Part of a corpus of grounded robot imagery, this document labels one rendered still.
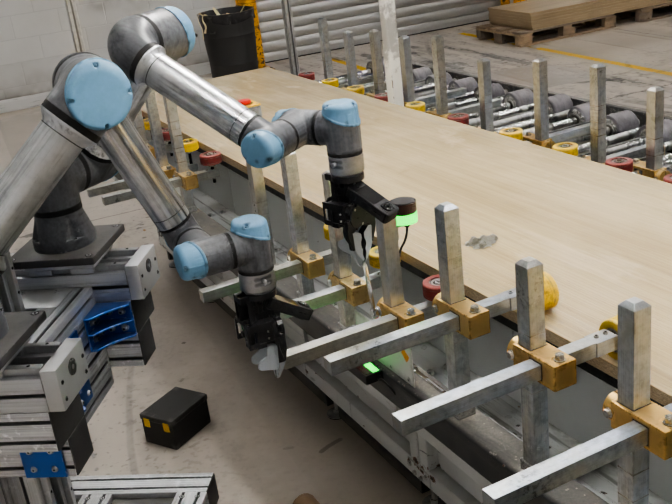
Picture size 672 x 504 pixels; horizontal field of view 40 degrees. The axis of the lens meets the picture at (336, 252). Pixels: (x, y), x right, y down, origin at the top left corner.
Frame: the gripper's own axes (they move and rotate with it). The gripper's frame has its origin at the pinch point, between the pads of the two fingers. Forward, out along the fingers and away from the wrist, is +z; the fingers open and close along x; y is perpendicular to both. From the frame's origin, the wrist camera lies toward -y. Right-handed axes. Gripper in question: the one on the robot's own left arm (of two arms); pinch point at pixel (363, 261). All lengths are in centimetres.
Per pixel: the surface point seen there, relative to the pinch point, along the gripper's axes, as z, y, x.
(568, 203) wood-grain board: 11, -8, -75
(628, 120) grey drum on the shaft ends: 18, 24, -178
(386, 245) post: -1.5, -1.3, -6.5
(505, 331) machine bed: 21.8, -21.2, -22.0
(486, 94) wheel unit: 4, 66, -148
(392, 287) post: 8.9, -1.6, -6.9
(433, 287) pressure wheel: 9.9, -8.4, -13.1
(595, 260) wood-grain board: 10, -32, -44
